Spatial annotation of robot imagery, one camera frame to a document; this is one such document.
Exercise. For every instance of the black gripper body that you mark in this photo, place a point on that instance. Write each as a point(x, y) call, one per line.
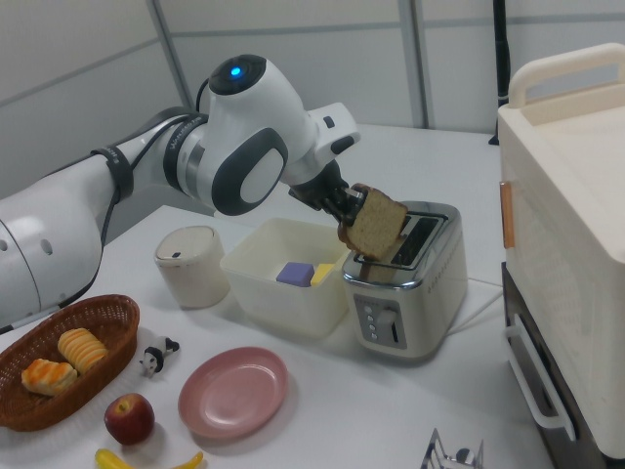
point(317, 188)

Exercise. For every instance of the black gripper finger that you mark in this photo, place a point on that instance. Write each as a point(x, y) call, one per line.
point(355, 194)
point(345, 215)

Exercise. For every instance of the brown bread slice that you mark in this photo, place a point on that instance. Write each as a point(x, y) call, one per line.
point(378, 227)

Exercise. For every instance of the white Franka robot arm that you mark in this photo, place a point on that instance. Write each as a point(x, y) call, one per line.
point(244, 146)

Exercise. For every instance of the cream and chrome toaster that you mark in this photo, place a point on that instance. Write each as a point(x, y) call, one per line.
point(429, 303)

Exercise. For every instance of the metal bread rack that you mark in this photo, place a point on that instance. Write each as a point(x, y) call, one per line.
point(434, 452)

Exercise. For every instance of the striped yellow bread roll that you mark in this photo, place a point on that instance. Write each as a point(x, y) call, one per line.
point(82, 348)

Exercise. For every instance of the yellow block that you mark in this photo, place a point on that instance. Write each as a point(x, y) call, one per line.
point(322, 273)

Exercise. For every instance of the purple block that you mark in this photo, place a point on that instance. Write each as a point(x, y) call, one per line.
point(295, 273)

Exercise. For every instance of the cream open plastic box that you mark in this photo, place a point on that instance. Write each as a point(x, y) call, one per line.
point(288, 298)

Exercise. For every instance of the cream lidded canister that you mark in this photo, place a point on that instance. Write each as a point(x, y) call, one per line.
point(190, 268)

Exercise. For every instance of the copper tab on appliance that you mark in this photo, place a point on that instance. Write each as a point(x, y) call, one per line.
point(507, 215)

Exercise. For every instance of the black pole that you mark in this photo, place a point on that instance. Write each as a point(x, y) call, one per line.
point(501, 54)

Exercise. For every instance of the pink plate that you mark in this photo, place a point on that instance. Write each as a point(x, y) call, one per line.
point(232, 393)

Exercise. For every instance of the panda figurine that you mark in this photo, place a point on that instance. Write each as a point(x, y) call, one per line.
point(156, 356)

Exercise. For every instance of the red apple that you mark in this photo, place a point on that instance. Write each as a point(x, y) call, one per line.
point(129, 419)

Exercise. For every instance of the brown wicker basket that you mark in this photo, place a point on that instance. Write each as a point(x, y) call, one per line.
point(88, 386)

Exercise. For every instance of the orange glazed pastry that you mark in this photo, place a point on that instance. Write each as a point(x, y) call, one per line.
point(49, 376)

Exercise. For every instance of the yellow toy banana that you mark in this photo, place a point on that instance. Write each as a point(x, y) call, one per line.
point(114, 459)

